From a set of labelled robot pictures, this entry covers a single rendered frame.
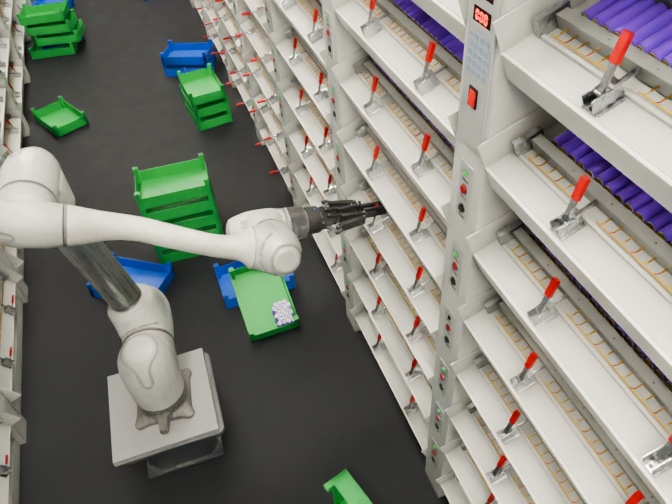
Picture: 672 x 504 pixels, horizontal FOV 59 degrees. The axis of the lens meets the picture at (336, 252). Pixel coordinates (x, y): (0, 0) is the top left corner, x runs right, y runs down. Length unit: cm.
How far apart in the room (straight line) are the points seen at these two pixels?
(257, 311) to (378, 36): 136
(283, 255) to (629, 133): 83
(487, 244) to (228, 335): 149
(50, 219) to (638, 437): 122
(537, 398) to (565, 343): 20
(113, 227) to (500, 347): 91
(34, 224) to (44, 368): 119
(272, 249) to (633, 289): 80
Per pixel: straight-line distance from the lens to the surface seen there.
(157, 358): 180
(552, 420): 115
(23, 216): 148
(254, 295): 243
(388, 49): 132
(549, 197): 93
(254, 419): 217
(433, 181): 125
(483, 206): 105
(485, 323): 125
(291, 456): 209
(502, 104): 94
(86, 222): 148
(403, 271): 160
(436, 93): 116
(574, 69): 83
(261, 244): 138
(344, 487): 181
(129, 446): 198
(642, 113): 76
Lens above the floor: 185
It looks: 45 degrees down
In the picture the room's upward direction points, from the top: 5 degrees counter-clockwise
